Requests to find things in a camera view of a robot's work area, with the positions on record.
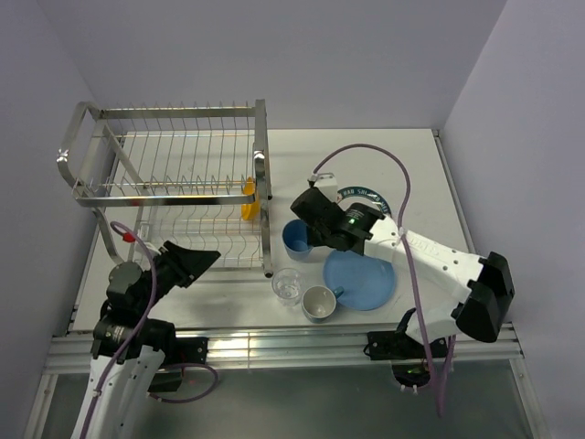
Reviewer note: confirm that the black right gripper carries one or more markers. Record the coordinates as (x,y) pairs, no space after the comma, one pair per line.
(313,240)

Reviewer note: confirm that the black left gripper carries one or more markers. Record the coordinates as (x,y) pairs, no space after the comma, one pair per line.
(186,264)

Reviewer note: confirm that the tall blue plastic cup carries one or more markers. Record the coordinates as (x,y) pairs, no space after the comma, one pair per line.
(295,240)

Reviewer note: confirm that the clear drinking glass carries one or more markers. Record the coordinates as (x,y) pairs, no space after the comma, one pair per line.
(287,284)

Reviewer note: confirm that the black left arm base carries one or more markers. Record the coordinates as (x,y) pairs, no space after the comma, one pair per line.
(185,350)

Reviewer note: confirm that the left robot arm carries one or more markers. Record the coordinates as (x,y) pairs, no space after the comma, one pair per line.
(128,347)

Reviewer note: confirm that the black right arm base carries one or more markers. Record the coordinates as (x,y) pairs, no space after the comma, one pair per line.
(415,373)

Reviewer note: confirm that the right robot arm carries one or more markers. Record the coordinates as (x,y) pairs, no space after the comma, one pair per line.
(481,288)

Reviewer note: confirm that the stainless steel dish rack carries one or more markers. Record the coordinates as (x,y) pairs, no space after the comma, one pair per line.
(197,176)

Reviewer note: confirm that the white plate green rim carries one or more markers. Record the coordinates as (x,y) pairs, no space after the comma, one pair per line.
(370,195)

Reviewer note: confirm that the blue mug white inside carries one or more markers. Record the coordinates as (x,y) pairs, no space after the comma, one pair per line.
(319,302)

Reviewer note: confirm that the blue plate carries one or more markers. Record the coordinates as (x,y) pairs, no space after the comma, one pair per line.
(367,283)

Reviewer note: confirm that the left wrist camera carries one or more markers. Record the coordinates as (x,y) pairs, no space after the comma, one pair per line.
(143,247)

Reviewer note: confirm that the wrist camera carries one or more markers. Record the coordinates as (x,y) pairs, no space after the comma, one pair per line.
(326,183)
(143,247)

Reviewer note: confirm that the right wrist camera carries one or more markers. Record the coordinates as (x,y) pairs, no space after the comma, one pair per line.
(326,183)

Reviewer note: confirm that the aluminium mounting rail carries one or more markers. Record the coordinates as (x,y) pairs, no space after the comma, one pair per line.
(282,347)

